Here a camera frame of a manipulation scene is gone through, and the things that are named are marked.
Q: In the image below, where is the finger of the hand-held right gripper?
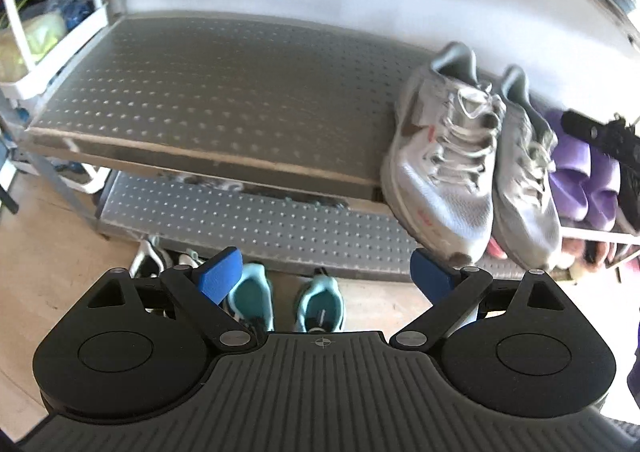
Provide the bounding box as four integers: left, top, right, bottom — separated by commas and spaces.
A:
560, 109, 613, 147

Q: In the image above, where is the purple slide sandal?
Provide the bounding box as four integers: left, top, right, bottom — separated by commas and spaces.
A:
585, 147, 626, 230
542, 109, 593, 223

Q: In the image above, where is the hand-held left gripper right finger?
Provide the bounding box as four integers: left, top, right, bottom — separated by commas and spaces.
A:
390, 248, 567, 352

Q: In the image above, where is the perforated metal shoe rack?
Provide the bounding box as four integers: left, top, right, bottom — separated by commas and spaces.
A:
20, 0, 640, 283

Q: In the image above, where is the black teal sneaker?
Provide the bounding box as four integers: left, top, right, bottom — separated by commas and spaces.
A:
295, 269, 346, 333
225, 262, 276, 333

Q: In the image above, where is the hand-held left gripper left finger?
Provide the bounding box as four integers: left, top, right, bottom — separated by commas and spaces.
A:
85, 247, 257, 352

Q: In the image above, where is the yellow green cloth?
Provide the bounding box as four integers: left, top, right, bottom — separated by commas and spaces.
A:
0, 12, 68, 82

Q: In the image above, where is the pink slippers pair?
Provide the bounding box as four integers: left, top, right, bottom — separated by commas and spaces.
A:
560, 238, 588, 280

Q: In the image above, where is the white plastic storage rack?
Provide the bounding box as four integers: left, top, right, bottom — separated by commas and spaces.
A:
0, 0, 113, 195

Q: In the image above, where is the light grey sneaker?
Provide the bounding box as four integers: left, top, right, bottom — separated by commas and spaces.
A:
381, 42, 506, 263
492, 64, 561, 273

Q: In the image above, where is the blue plastic bag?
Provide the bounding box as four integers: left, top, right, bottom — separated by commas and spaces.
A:
42, 0, 96, 35

